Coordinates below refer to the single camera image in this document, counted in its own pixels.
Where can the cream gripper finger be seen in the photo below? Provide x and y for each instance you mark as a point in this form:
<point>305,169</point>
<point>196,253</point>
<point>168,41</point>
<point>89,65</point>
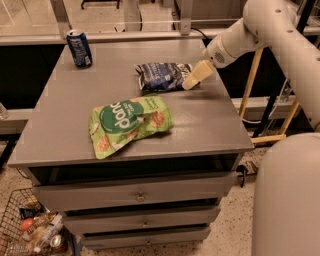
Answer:
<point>200,72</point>

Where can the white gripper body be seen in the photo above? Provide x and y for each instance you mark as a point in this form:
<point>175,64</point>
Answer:
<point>216,54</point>

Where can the blue chip bag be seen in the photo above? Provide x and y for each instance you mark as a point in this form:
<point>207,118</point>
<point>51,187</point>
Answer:
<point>168,76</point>

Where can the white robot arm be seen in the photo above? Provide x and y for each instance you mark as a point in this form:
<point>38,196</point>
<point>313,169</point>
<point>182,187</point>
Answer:
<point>286,212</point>

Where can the green snack bag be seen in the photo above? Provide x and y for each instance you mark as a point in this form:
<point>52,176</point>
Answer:
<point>113,126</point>

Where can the grey metal railing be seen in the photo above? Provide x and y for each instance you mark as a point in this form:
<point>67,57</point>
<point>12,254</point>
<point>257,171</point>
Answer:
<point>35,22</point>

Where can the grey drawer cabinet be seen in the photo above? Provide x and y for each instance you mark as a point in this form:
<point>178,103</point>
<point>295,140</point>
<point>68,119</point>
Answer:
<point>55,147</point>

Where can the top grey drawer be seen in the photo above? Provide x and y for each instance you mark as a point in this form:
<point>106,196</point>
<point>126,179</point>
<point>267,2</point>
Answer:
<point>135,191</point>

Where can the grey drawer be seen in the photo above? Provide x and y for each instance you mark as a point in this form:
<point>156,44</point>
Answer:
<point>135,191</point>
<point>145,219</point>
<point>196,233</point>

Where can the blue soda can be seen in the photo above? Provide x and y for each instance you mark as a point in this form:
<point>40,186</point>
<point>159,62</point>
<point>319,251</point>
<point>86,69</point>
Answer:
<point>79,47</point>

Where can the middle grey drawer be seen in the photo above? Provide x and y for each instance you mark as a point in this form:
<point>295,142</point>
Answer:
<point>145,219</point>

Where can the bottom grey drawer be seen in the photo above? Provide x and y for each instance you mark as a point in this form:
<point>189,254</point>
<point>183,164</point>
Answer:
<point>196,233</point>

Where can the silver can in basket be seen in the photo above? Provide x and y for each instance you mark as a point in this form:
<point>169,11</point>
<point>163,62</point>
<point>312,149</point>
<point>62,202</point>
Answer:
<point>57,243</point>

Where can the black wire basket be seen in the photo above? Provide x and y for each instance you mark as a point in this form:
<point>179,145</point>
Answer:
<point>27,227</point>

